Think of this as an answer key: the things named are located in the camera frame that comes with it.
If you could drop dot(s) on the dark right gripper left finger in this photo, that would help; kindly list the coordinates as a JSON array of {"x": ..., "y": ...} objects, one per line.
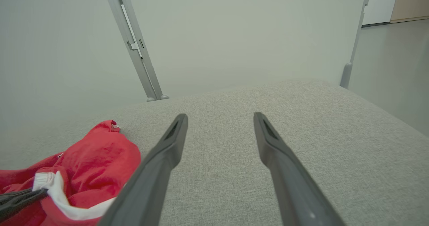
[{"x": 150, "y": 179}]

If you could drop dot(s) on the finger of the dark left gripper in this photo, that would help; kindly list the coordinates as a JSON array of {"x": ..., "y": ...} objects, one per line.
[{"x": 20, "y": 201}]

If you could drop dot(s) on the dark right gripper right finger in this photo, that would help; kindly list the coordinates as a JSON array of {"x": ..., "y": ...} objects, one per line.
[{"x": 291, "y": 185}]

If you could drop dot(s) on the plain red white-trimmed garment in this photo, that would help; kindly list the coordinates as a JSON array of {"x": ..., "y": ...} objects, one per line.
[{"x": 100, "y": 159}]

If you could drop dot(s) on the light wooden door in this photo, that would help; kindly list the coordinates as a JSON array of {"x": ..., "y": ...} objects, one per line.
[{"x": 410, "y": 1}]

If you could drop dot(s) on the grey partition post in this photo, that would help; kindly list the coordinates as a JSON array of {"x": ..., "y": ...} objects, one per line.
[
  {"x": 144, "y": 78},
  {"x": 346, "y": 75},
  {"x": 156, "y": 78}
]

